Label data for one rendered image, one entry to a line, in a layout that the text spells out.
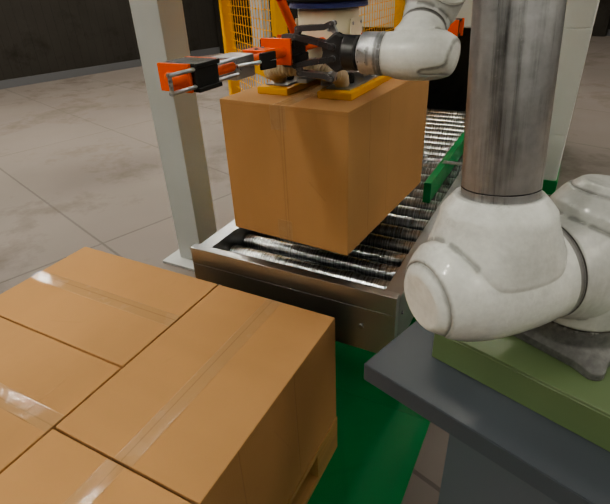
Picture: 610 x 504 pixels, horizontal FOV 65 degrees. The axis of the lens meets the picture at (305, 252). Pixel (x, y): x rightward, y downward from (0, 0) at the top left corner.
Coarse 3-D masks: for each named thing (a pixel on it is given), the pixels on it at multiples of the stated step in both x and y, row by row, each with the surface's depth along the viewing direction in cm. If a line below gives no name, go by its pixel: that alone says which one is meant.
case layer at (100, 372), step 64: (0, 320) 136; (64, 320) 135; (128, 320) 134; (192, 320) 133; (256, 320) 132; (320, 320) 130; (0, 384) 114; (64, 384) 114; (128, 384) 113; (192, 384) 112; (256, 384) 111; (320, 384) 132; (0, 448) 99; (64, 448) 98; (128, 448) 97; (192, 448) 97; (256, 448) 103
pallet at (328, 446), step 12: (336, 420) 152; (336, 432) 154; (324, 444) 146; (336, 444) 157; (324, 456) 148; (312, 468) 146; (324, 468) 151; (300, 480) 133; (312, 480) 146; (300, 492) 143; (312, 492) 145
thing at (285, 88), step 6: (288, 78) 138; (294, 78) 140; (264, 84) 136; (270, 84) 135; (276, 84) 134; (282, 84) 133; (288, 84) 133; (294, 84) 135; (300, 84) 136; (306, 84) 139; (312, 84) 142; (258, 90) 135; (264, 90) 134; (270, 90) 133; (276, 90) 132; (282, 90) 131; (288, 90) 131; (294, 90) 134
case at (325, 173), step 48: (240, 96) 133; (288, 96) 130; (384, 96) 130; (240, 144) 135; (288, 144) 127; (336, 144) 119; (384, 144) 138; (240, 192) 144; (288, 192) 134; (336, 192) 126; (384, 192) 147; (336, 240) 133
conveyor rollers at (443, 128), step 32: (448, 128) 281; (416, 192) 202; (384, 224) 177; (416, 224) 178; (256, 256) 162; (288, 256) 167; (320, 256) 160; (352, 256) 165; (384, 256) 159; (384, 288) 143
